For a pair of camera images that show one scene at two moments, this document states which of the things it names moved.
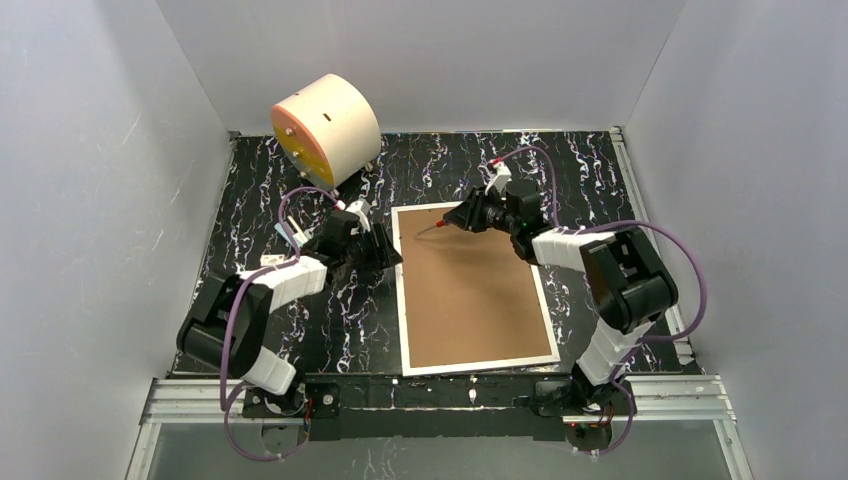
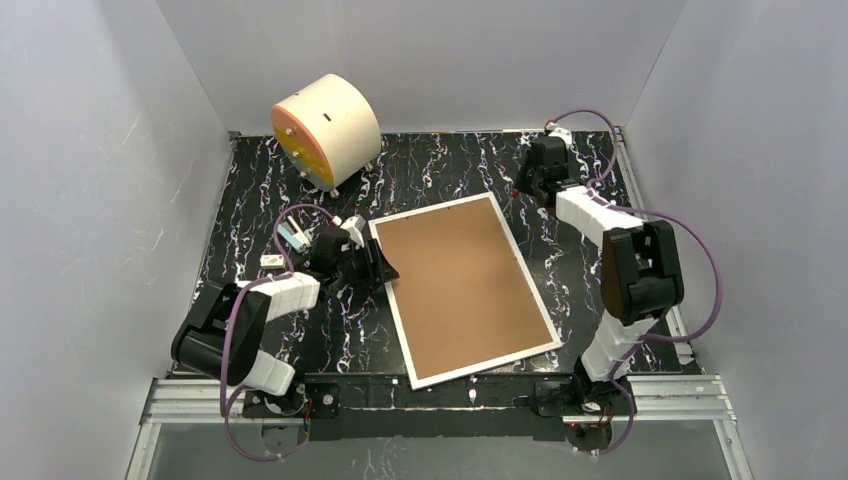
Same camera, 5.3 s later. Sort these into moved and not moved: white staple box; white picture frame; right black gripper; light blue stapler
Moved: right black gripper
Not moved: white staple box; white picture frame; light blue stapler
